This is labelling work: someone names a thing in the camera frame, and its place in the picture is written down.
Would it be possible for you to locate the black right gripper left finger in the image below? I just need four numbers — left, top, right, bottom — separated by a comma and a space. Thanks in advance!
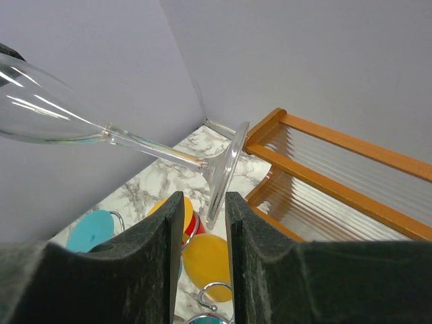
1, 191, 184, 323

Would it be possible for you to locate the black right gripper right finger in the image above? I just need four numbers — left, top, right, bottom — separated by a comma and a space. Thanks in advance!
225, 192, 431, 323

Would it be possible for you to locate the yellow plastic wine glass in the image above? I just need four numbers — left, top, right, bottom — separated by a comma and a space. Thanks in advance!
146, 196, 234, 303

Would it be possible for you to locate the blue plastic wine glass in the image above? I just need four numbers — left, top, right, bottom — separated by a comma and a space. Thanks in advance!
53, 202, 182, 299

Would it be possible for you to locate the clear wine glass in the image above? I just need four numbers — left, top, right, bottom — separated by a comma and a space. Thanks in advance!
1, 54, 249, 230

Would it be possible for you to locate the chrome wine glass rack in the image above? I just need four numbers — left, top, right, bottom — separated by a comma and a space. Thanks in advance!
107, 209, 236, 324

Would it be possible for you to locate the red plastic wine glass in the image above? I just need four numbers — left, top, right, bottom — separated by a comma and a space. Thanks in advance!
182, 211, 205, 246

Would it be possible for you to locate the wooden slatted rack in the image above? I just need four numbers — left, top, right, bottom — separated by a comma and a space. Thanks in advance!
245, 109, 431, 241

